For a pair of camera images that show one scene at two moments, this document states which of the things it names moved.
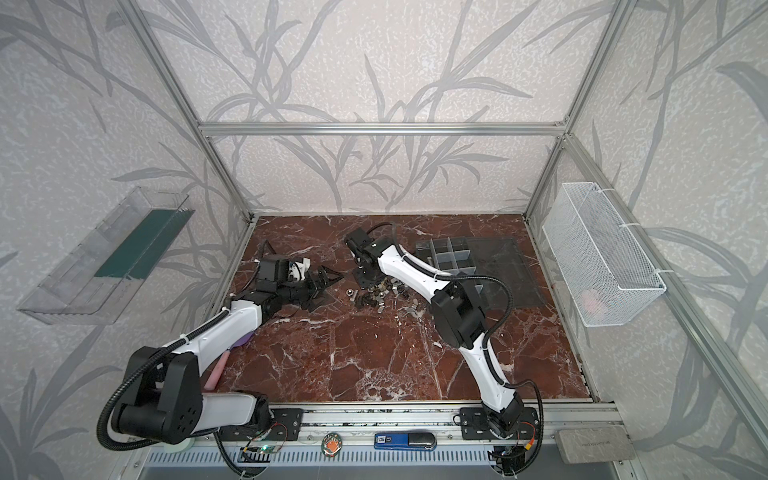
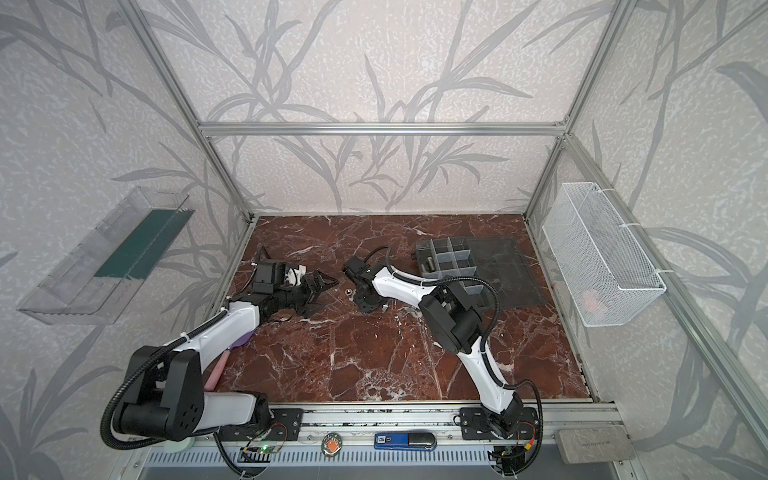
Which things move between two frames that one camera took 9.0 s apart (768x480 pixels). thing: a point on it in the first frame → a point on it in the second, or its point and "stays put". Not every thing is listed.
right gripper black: [363, 283] → [363, 308]
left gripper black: [314, 289] stays put
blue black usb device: [405, 441] stays put
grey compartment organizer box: [450, 255] stays put
